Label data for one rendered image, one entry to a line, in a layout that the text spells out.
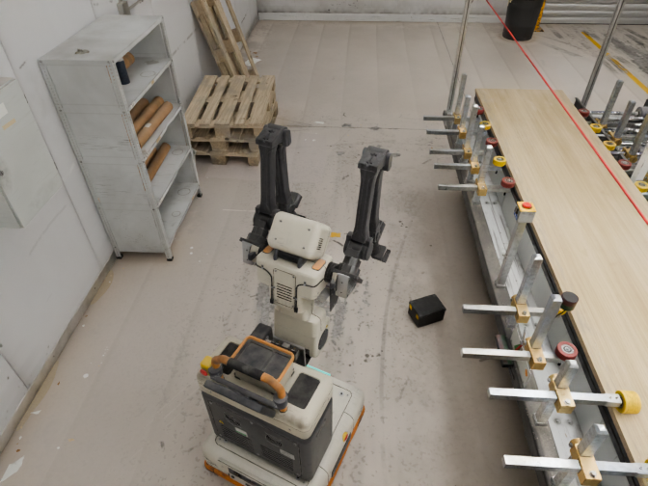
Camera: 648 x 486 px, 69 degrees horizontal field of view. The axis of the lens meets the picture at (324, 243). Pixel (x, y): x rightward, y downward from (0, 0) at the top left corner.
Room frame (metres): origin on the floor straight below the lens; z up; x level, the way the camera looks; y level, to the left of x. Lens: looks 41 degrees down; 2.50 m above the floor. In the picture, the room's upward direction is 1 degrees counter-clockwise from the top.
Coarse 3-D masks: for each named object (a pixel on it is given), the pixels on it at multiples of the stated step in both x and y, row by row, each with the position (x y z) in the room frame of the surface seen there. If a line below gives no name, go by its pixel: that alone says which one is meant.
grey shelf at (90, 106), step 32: (96, 32) 3.20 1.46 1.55; (128, 32) 3.20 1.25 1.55; (160, 32) 3.57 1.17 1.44; (64, 64) 2.71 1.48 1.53; (96, 64) 2.69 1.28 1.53; (160, 64) 3.44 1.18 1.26; (64, 96) 2.71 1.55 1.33; (96, 96) 2.70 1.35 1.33; (128, 96) 2.87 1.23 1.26; (160, 96) 3.58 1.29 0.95; (96, 128) 2.70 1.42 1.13; (128, 128) 2.69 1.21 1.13; (160, 128) 3.14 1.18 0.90; (96, 160) 2.71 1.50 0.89; (128, 160) 2.69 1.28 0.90; (192, 160) 3.57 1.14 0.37; (96, 192) 2.72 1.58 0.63; (128, 192) 2.70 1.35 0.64; (160, 192) 2.88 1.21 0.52; (192, 192) 3.42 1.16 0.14; (128, 224) 2.70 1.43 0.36; (160, 224) 2.68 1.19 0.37
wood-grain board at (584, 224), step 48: (480, 96) 3.62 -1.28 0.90; (528, 96) 3.61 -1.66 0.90; (528, 144) 2.85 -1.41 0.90; (576, 144) 2.84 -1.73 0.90; (528, 192) 2.28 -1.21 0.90; (576, 192) 2.27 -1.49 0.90; (576, 240) 1.84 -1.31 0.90; (624, 240) 1.84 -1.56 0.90; (576, 288) 1.50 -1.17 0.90; (624, 288) 1.50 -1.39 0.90; (624, 336) 1.22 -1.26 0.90; (624, 384) 1.00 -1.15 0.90; (624, 432) 0.80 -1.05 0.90
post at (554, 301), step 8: (552, 296) 1.21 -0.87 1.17; (560, 296) 1.21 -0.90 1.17; (552, 304) 1.19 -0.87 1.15; (560, 304) 1.19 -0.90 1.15; (544, 312) 1.21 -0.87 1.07; (552, 312) 1.19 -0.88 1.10; (544, 320) 1.19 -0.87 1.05; (552, 320) 1.19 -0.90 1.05; (536, 328) 1.22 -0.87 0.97; (544, 328) 1.19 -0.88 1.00; (536, 336) 1.19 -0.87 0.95; (544, 336) 1.19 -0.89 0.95; (536, 344) 1.19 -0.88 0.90
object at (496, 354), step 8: (464, 352) 1.18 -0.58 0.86; (472, 352) 1.18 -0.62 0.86; (480, 352) 1.18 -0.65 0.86; (488, 352) 1.18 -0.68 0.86; (496, 352) 1.18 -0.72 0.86; (504, 352) 1.18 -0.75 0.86; (512, 352) 1.18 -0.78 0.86; (520, 352) 1.18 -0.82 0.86; (528, 352) 1.18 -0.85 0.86; (544, 352) 1.18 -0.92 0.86; (552, 352) 1.17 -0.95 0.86; (512, 360) 1.16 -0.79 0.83; (520, 360) 1.16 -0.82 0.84; (528, 360) 1.15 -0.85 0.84; (552, 360) 1.15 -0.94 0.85; (560, 360) 1.14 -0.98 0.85
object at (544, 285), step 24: (480, 120) 3.46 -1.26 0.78; (504, 168) 2.66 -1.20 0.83; (504, 216) 2.41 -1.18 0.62; (528, 240) 1.98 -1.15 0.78; (552, 288) 1.58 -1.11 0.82; (552, 336) 1.41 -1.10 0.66; (576, 336) 1.26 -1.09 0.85; (576, 360) 1.19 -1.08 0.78; (576, 384) 1.12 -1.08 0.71; (576, 408) 1.05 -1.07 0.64; (600, 408) 0.95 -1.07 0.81; (600, 456) 0.82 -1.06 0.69; (624, 456) 0.75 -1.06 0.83; (624, 480) 0.69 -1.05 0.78
